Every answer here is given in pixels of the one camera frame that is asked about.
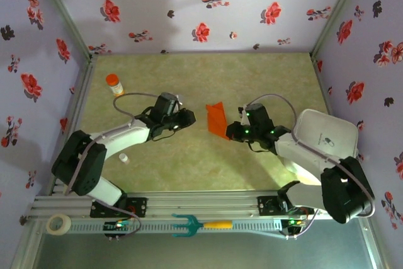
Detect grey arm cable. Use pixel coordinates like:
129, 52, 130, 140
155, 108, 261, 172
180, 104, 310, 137
64, 92, 163, 241
247, 93, 377, 241

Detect grey slotted cable tray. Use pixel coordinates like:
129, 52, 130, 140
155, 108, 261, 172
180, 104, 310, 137
67, 220, 284, 235

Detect orange-capped pill bottle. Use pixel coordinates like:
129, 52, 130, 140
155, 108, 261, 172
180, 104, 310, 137
105, 73, 125, 98

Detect white plastic box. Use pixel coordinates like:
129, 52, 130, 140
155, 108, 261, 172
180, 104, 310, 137
283, 108, 360, 185

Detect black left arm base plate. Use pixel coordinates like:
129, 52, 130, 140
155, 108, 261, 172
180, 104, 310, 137
89, 196, 149, 219

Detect teal rake with yellow handle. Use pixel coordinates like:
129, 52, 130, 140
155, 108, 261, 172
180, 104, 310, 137
171, 213, 234, 239

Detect grey right arm cable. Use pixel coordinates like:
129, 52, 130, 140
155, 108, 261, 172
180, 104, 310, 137
247, 93, 377, 241

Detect long aluminium frame rail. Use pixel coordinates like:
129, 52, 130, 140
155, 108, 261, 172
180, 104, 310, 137
30, 190, 375, 219

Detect orange cloth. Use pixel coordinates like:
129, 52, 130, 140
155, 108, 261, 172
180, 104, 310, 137
205, 101, 232, 141

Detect aluminium corner post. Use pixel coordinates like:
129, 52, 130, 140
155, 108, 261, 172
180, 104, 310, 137
311, 0, 369, 57
31, 0, 95, 59

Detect grey metal panel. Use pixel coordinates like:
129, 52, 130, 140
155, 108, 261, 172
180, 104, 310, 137
12, 218, 385, 269

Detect grey left arm cable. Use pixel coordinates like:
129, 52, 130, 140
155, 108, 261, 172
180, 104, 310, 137
64, 92, 163, 241

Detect white tape roll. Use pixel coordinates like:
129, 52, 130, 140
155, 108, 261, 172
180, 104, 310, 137
45, 213, 72, 236

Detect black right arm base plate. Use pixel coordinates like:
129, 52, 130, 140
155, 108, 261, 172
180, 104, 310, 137
257, 195, 315, 217

